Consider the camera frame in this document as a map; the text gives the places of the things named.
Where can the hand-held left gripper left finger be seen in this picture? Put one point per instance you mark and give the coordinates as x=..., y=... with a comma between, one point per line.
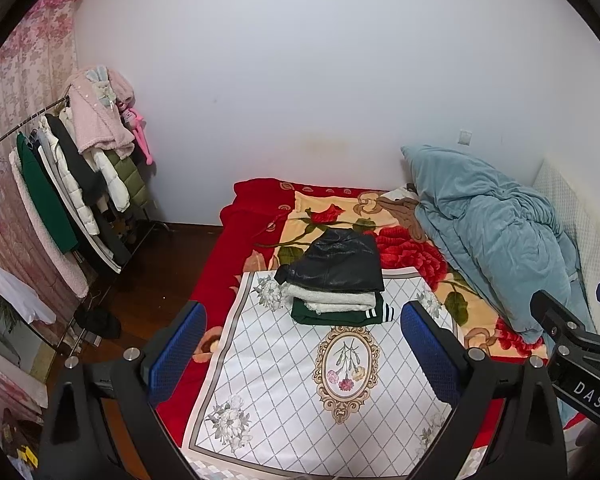
x=180, y=345

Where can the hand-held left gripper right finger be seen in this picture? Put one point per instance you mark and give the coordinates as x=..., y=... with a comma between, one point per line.
x=425, y=345

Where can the black leather jacket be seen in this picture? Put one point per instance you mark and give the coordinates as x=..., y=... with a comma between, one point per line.
x=340, y=260

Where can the metal clothes rack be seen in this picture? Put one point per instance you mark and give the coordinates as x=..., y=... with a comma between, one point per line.
x=30, y=121

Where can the white padded headboard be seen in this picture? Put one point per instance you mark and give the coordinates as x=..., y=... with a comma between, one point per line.
x=580, y=220

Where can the black cloth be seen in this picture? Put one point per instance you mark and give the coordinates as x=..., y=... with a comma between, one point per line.
x=100, y=322

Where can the green garment with white stripes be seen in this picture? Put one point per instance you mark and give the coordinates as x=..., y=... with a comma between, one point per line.
x=340, y=316

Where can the white diamond-pattern mat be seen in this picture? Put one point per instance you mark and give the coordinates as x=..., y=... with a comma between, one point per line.
x=280, y=360

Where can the blue duvet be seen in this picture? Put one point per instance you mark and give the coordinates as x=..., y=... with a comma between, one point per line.
x=490, y=230

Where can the white fluffy garment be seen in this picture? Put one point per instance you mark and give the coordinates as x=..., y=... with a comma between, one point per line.
x=330, y=300

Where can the checkered bed sheet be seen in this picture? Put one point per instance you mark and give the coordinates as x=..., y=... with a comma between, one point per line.
x=210, y=470

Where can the brown cloth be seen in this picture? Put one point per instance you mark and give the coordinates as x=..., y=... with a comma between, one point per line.
x=400, y=207

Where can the long pale pink fleece coat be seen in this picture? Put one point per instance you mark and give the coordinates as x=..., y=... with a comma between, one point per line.
x=55, y=260

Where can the red floral blanket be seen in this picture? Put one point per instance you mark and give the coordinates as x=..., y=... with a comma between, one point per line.
x=260, y=195

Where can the olive puffer jacket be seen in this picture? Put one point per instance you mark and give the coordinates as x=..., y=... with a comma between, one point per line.
x=130, y=180

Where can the white cloth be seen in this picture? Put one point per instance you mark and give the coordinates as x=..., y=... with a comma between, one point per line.
x=15, y=295

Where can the white puffer jacket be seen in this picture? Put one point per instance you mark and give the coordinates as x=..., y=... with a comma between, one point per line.
x=72, y=195
x=112, y=185

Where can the green coat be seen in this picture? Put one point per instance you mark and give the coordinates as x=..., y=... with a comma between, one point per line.
x=45, y=200

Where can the pink plush toy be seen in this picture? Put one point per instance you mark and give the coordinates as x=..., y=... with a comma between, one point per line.
x=142, y=135

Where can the black coat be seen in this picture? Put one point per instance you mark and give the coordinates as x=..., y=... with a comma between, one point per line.
x=75, y=157

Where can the pink fluffy coat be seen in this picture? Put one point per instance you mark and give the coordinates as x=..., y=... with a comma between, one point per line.
x=100, y=125

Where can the pale blue plush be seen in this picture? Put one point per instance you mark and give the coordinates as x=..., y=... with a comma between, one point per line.
x=101, y=85

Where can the pink floral curtain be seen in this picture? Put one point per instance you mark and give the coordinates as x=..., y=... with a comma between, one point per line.
x=30, y=60

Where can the white wall socket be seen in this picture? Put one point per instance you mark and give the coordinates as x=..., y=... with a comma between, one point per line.
x=465, y=136

